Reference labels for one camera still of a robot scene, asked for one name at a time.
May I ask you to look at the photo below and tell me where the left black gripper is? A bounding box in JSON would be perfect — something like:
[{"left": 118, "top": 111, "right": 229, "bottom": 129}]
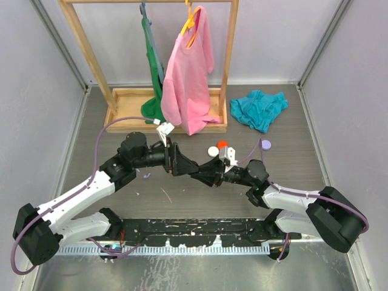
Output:
[{"left": 133, "top": 137, "right": 198, "bottom": 176}]

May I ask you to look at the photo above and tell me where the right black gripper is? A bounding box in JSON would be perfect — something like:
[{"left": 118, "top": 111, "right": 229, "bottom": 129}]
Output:
[{"left": 191, "top": 153, "right": 254, "bottom": 187}]

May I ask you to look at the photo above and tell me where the white earbud charging case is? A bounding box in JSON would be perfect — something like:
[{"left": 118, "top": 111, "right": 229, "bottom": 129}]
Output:
[{"left": 207, "top": 146, "right": 219, "bottom": 158}]

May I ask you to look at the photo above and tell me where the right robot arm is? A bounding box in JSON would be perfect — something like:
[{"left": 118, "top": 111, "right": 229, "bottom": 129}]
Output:
[{"left": 190, "top": 158, "right": 369, "bottom": 253}]

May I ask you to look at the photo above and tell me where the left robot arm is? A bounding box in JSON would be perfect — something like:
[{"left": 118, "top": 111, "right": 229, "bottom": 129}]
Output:
[{"left": 11, "top": 132, "right": 198, "bottom": 273}]

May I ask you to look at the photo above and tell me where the green shirt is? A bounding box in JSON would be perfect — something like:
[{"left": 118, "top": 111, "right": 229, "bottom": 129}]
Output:
[{"left": 141, "top": 19, "right": 166, "bottom": 122}]

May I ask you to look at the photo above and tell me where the pink shirt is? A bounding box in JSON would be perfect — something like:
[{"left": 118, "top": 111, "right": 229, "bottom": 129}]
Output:
[{"left": 161, "top": 5, "right": 221, "bottom": 136}]

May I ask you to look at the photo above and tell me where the teal crumpled shirt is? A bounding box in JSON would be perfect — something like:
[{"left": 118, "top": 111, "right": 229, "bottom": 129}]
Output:
[{"left": 230, "top": 90, "right": 289, "bottom": 133}]

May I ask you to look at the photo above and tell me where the wooden clothes rack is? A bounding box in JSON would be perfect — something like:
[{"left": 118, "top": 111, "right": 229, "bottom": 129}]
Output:
[{"left": 59, "top": 1, "right": 239, "bottom": 133}]

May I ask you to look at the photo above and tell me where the yellow orange hanger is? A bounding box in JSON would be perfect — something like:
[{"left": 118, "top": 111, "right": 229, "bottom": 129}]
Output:
[{"left": 180, "top": 1, "right": 201, "bottom": 49}]

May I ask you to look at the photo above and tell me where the grey blue hanger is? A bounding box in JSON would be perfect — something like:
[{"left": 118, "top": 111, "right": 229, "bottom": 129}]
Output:
[{"left": 139, "top": 0, "right": 165, "bottom": 84}]

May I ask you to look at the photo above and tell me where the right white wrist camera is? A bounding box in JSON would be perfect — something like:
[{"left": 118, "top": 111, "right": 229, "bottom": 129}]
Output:
[{"left": 218, "top": 146, "right": 238, "bottom": 166}]

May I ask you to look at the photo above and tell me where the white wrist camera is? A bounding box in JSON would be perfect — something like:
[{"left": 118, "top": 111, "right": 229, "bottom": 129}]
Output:
[
  {"left": 218, "top": 146, "right": 238, "bottom": 166},
  {"left": 156, "top": 122, "right": 175, "bottom": 147}
]

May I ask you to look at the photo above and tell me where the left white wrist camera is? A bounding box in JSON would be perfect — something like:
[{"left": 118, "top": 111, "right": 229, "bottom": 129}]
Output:
[{"left": 156, "top": 122, "right": 175, "bottom": 147}]

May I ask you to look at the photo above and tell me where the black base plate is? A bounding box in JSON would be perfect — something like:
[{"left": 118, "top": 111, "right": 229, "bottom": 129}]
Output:
[{"left": 95, "top": 218, "right": 286, "bottom": 247}]

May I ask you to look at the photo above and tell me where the grey slotted cable duct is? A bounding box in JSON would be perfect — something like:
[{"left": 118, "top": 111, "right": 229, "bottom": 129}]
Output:
[{"left": 57, "top": 242, "right": 270, "bottom": 256}]

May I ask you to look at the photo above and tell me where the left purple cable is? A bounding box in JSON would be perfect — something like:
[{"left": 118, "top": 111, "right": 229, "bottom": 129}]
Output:
[{"left": 11, "top": 116, "right": 161, "bottom": 275}]

